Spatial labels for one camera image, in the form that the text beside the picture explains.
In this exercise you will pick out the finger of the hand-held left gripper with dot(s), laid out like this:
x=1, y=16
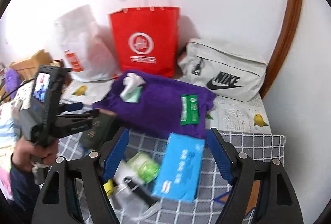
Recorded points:
x=77, y=123
x=72, y=107

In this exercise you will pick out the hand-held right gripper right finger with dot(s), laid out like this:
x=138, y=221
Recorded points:
x=219, y=154

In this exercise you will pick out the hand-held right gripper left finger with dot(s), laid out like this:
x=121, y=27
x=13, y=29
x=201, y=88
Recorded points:
x=116, y=154

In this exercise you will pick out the dark green tin box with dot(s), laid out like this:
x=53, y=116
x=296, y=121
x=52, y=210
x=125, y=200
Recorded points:
x=99, y=129

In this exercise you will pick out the blue tissue pack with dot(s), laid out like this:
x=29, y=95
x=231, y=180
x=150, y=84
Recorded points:
x=181, y=167

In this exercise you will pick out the person's left forearm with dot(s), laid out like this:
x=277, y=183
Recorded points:
x=20, y=187

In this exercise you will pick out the person's left hand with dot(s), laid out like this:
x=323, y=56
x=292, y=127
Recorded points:
x=25, y=153

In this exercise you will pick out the white power strip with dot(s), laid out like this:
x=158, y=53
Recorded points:
x=24, y=92

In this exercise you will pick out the green and white tissue packet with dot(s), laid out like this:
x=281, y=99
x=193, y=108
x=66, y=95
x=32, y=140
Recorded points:
x=144, y=164

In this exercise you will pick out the purple fluffy cloth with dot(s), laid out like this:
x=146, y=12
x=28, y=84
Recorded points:
x=11, y=79

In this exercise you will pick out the cardboard box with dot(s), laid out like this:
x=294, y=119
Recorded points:
x=33, y=61

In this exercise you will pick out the grey checkered blanket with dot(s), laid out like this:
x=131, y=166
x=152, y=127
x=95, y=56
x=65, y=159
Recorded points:
x=258, y=143

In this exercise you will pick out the patterned brown box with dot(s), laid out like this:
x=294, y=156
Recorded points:
x=58, y=62

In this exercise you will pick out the newspaper with lemon print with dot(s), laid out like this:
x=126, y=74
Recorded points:
x=238, y=115

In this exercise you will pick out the clear plastic wrapper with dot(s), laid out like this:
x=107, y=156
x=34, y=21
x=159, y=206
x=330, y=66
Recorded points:
x=122, y=199

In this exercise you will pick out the light blue striped cloth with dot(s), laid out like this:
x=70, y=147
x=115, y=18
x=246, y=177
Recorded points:
x=6, y=131

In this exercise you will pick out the green wet wipe packet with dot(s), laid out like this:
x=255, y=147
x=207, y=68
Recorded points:
x=190, y=110

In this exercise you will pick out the light green packet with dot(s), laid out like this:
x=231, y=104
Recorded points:
x=133, y=96

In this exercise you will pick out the purple cloth bag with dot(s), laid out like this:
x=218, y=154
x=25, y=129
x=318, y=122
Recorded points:
x=160, y=107

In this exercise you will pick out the crumpled white tissue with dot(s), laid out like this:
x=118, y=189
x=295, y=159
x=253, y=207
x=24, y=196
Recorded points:
x=132, y=80

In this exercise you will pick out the white plastic bag red label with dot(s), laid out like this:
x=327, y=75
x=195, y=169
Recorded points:
x=82, y=40

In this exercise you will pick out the beige waist bag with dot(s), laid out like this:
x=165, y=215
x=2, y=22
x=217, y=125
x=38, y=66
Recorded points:
x=232, y=66

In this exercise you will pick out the pink cloth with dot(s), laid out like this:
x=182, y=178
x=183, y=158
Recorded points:
x=4, y=182

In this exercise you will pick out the red shopping bag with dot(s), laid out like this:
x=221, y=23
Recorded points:
x=144, y=32

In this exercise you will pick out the brown wooden frame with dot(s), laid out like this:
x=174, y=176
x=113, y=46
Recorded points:
x=289, y=32

